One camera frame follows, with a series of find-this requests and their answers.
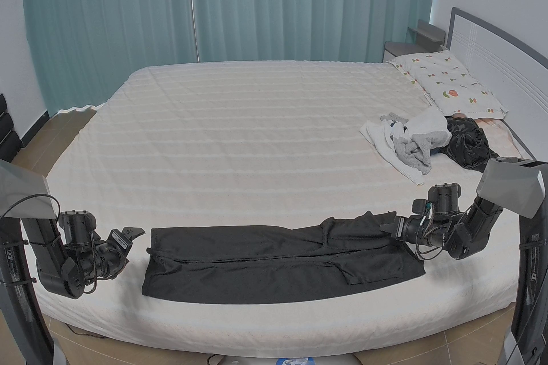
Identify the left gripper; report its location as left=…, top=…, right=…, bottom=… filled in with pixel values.
left=100, top=227, right=146, bottom=270

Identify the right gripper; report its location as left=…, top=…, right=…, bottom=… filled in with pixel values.
left=379, top=216, right=429, bottom=247

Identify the grey bedside table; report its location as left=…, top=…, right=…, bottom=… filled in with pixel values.
left=383, top=20, right=447, bottom=64

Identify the black cable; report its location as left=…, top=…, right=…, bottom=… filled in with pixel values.
left=0, top=193, right=61, bottom=227

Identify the bed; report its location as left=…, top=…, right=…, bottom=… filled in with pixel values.
left=21, top=6, right=548, bottom=355

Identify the black shiny garment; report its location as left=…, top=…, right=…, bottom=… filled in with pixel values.
left=439, top=116, right=501, bottom=172

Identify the pile of clothes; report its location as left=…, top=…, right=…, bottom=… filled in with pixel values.
left=360, top=107, right=453, bottom=185

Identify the white printed pillow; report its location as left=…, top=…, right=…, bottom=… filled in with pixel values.
left=386, top=51, right=509, bottom=119

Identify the black T-shirt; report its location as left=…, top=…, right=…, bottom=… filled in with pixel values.
left=141, top=210, right=425, bottom=305

